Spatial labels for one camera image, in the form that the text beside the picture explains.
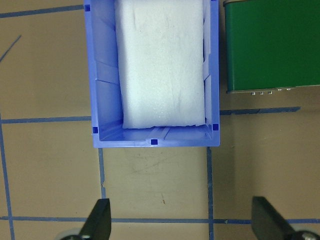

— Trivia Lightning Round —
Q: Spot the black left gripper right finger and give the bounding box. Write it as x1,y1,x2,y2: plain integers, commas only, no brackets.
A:
251,196,299,240

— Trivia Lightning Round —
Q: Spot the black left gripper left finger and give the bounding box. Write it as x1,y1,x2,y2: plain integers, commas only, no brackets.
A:
78,198,112,240

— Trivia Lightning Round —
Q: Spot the green conveyor belt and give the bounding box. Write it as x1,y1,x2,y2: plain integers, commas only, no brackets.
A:
223,0,320,93

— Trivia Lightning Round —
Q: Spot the white foam bin liner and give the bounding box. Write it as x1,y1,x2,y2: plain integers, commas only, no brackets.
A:
114,0,205,129

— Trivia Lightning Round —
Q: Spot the blue left plastic bin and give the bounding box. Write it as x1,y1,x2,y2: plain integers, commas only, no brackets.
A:
83,0,220,148

